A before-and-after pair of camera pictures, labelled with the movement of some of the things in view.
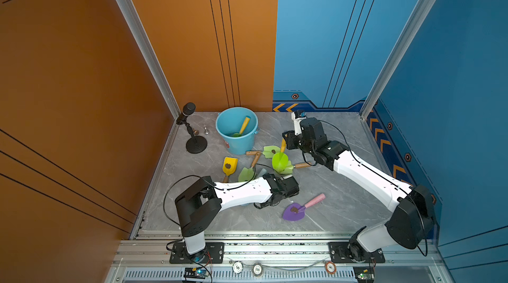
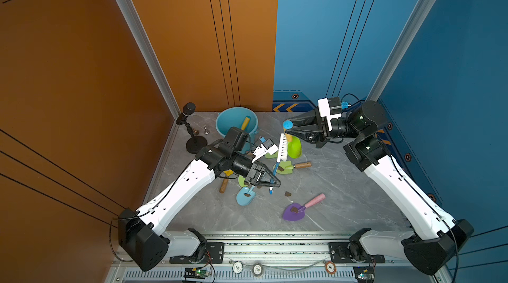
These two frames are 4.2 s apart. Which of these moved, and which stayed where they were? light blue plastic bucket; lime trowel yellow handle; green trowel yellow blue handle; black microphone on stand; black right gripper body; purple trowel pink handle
Moved: black right gripper body; lime trowel yellow handle
Stayed: black microphone on stand; purple trowel pink handle; light blue plastic bucket; green trowel yellow blue handle
